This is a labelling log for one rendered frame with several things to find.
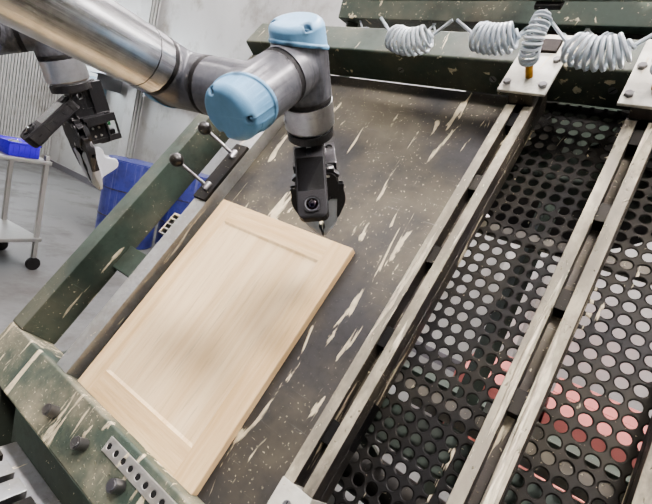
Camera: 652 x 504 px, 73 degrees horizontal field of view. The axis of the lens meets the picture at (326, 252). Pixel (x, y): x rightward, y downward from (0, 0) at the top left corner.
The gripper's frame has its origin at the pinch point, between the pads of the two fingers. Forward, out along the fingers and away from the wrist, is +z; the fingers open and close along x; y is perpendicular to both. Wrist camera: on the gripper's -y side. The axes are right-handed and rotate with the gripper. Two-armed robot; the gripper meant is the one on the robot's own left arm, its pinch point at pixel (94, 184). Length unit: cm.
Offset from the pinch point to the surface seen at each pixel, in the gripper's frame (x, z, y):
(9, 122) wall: 999, 177, 190
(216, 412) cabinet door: -38, 37, -5
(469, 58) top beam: -43, -15, 77
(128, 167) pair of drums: 391, 133, 159
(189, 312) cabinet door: -14.9, 30.6, 5.4
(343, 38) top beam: -3, -18, 78
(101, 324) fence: 3.2, 34.3, -8.9
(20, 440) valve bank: 1, 50, -34
